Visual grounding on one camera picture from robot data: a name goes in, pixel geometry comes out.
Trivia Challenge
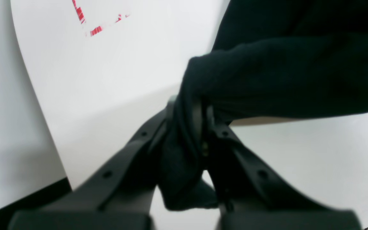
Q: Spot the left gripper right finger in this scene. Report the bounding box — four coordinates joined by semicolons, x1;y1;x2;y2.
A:
200;103;361;230

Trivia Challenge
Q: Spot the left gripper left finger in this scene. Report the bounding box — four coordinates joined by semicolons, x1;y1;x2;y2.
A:
8;96;176;230

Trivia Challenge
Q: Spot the black graphic T-shirt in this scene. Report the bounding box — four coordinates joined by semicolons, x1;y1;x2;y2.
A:
159;0;368;211

